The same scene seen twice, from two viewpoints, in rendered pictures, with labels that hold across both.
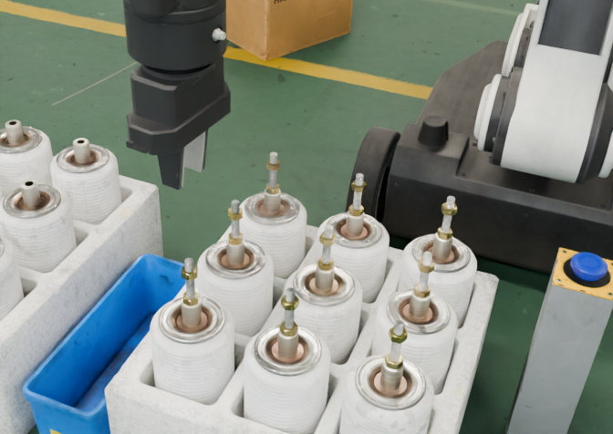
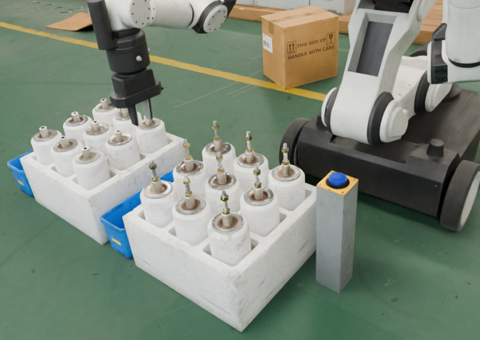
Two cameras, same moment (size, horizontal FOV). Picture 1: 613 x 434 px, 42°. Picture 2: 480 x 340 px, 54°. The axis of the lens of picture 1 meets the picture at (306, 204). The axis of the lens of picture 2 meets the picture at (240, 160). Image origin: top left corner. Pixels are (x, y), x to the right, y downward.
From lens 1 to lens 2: 49 cm
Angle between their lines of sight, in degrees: 19
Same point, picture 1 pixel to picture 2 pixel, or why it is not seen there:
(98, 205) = (153, 145)
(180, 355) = (147, 202)
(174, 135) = (124, 100)
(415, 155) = (311, 131)
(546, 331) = (319, 211)
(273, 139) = (271, 127)
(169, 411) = (143, 228)
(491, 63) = not seen: hidden behind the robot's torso
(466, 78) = not seen: hidden behind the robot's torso
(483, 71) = not seen: hidden behind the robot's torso
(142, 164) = (203, 135)
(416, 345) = (251, 210)
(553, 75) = (354, 86)
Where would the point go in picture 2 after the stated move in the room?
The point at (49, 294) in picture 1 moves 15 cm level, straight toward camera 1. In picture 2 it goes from (118, 178) to (109, 210)
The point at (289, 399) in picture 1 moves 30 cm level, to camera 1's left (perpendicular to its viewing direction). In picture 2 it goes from (186, 226) to (81, 206)
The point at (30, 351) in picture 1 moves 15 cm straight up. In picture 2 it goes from (108, 203) to (96, 160)
